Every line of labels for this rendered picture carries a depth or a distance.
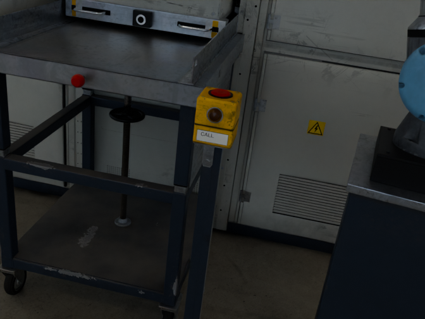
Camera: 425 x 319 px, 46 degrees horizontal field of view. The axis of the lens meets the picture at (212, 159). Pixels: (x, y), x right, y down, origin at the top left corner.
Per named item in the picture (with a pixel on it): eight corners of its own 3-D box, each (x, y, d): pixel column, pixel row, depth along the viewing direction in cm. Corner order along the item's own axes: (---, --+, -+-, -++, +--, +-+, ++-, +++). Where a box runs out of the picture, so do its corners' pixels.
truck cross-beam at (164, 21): (223, 40, 159) (226, 21, 157) (65, 15, 166) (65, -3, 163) (226, 37, 164) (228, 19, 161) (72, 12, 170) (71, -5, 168)
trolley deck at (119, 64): (202, 109, 122) (204, 85, 119) (-28, 68, 130) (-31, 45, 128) (242, 50, 182) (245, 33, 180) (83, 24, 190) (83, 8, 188)
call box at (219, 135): (230, 150, 100) (237, 102, 95) (191, 143, 101) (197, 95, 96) (236, 136, 107) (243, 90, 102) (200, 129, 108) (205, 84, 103)
